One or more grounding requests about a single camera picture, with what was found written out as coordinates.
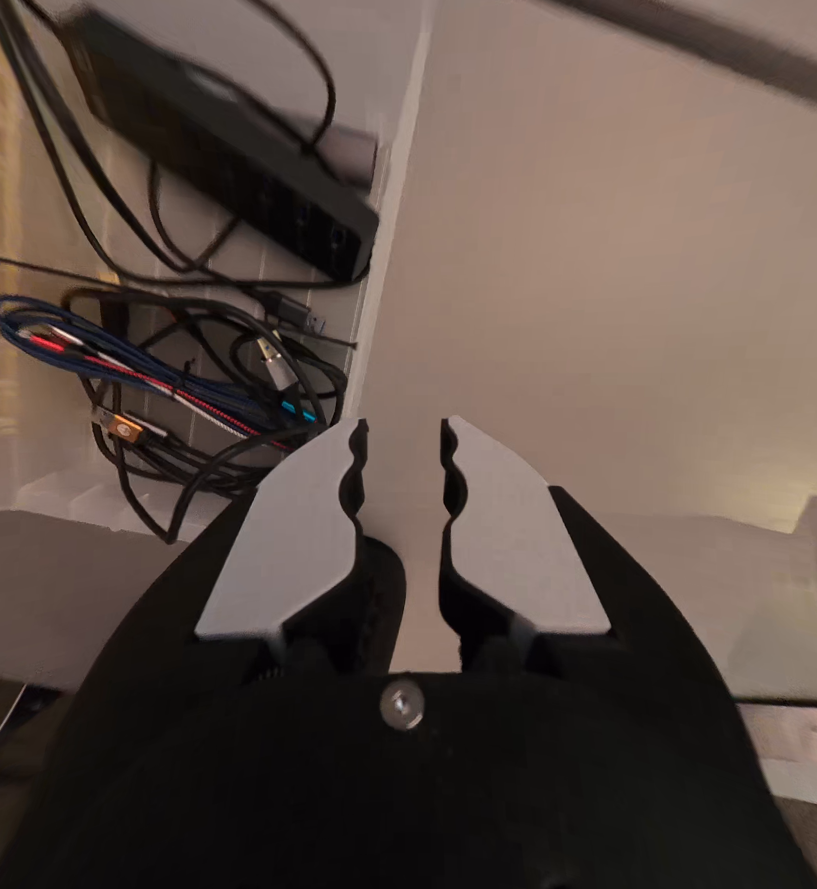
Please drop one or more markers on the black 7-port USB hub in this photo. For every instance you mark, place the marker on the black 7-port USB hub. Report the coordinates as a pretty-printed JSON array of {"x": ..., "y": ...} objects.
[{"x": 333, "y": 86}]

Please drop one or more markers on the clear plastic bin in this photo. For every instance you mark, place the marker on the clear plastic bin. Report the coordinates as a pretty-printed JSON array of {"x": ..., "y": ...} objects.
[{"x": 6, "y": 459}]

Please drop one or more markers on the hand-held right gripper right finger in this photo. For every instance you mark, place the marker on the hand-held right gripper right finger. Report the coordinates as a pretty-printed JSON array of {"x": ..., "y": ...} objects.
[{"x": 520, "y": 556}]

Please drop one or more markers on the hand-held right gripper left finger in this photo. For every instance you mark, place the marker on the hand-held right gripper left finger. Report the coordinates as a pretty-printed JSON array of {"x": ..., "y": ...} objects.
[{"x": 283, "y": 556}]

